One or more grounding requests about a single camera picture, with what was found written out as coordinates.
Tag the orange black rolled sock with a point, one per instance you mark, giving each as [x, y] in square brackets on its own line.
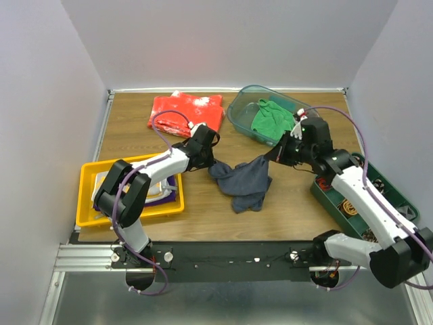
[322, 183]

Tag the teal plastic basket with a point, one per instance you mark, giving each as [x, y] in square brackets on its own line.
[244, 107]

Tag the grey rolled sock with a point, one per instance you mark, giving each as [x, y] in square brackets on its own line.
[407, 212]

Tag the red white folded towel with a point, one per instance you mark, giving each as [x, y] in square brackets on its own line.
[207, 109]

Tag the yellow plastic tray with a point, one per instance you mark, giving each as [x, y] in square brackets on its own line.
[84, 203]

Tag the rolled brown sock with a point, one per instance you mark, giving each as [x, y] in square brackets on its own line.
[369, 236]

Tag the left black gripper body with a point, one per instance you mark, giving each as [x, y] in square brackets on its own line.
[206, 151]

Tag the green divided organizer box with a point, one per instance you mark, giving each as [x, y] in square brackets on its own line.
[355, 226]

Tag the yellow grey duck towel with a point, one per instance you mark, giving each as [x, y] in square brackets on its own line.
[99, 179]

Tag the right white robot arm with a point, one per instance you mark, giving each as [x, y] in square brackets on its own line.
[402, 250]

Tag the aluminium frame rail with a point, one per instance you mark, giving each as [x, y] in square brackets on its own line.
[85, 258]

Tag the dark blue towel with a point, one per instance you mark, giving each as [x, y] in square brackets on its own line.
[246, 183]

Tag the rolled patterned sock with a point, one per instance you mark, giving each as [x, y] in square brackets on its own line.
[379, 185]

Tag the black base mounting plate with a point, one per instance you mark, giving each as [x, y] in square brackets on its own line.
[230, 261]

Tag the yellow rolled sock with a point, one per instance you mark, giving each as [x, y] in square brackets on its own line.
[347, 209]

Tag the green towel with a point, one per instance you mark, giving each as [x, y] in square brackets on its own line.
[272, 120]

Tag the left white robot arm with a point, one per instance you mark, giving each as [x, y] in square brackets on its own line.
[121, 196]

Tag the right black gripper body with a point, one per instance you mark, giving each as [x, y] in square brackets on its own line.
[295, 151]

